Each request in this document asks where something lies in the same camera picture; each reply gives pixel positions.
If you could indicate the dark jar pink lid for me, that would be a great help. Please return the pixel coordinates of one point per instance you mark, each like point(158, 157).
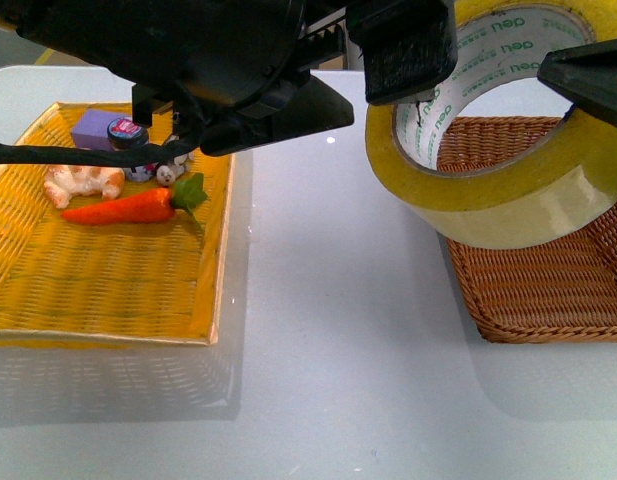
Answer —
point(125, 135)

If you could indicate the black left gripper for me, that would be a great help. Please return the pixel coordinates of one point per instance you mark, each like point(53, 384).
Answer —
point(239, 70)

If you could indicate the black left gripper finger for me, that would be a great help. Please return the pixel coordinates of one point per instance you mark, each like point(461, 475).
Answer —
point(408, 47)
point(586, 76)

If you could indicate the grey cat figurine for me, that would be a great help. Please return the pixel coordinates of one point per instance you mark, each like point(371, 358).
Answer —
point(168, 172)

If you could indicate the orange toy carrot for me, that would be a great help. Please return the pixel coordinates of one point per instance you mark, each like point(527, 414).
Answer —
point(156, 205)

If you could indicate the yellow packing tape roll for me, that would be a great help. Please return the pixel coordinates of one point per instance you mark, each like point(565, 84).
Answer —
point(507, 186)

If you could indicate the yellow woven basket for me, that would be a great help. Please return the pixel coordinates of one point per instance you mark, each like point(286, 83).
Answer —
point(72, 286)

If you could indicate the toy croissant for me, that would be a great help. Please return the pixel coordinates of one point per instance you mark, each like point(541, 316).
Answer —
point(62, 183)

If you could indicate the brown wicker basket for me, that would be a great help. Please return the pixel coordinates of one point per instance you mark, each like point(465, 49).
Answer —
point(562, 291)

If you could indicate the purple foam block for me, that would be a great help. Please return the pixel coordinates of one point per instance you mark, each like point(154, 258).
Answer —
point(90, 131)

